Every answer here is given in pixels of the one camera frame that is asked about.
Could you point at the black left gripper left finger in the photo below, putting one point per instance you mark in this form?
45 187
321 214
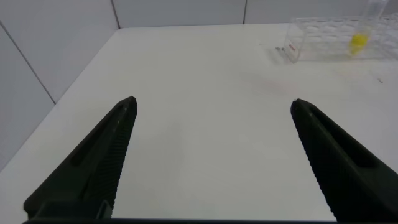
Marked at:
93 161

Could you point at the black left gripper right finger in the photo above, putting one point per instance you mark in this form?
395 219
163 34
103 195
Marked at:
342 161

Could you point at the yellow pigment test tube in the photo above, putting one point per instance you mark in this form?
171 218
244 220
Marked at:
359 42

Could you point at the clear plastic test tube rack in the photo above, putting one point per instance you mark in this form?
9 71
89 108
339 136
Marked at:
320 40

